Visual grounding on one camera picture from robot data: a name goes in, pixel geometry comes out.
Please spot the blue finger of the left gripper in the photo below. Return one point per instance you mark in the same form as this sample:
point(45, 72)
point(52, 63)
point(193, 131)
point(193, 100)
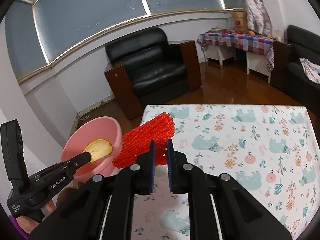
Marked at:
point(73, 164)

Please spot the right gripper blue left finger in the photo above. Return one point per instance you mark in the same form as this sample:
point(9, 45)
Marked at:
point(152, 152)

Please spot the pink plastic trash bin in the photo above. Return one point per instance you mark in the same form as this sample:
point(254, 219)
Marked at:
point(101, 137)

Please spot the brown paper shopping bag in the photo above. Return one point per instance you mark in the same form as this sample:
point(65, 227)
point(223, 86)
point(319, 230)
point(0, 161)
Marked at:
point(240, 21)

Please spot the black leather armchair right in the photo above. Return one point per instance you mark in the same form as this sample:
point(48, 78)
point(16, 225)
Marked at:
point(288, 74)

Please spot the orange peel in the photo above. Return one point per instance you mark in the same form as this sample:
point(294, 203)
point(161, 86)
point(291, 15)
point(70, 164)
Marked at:
point(98, 149)

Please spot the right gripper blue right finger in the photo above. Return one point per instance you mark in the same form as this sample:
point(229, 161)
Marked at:
point(170, 151)

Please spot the floral puffer jacket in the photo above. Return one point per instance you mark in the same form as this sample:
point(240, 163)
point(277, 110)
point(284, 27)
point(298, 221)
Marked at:
point(258, 19)

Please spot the cloth on armchair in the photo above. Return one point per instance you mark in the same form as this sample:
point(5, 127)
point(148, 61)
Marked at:
point(311, 70)

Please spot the plaid tablecloth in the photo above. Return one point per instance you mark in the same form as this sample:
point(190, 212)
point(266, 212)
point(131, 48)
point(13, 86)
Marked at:
point(254, 44)

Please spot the red foam net sleeve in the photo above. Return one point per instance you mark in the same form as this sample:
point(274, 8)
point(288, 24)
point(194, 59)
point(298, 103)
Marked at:
point(137, 141)

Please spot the black leather armchair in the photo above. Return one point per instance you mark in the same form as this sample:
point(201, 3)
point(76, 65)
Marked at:
point(145, 69)
point(288, 74)

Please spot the black leather armchair left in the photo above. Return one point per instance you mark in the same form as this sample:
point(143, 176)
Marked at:
point(145, 69)

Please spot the floral bear tablecloth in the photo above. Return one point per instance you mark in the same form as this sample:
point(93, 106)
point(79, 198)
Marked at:
point(270, 150)

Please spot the plastic drink cup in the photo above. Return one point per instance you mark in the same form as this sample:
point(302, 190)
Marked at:
point(277, 34)

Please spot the white desk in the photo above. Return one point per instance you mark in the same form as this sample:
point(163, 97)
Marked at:
point(251, 61)

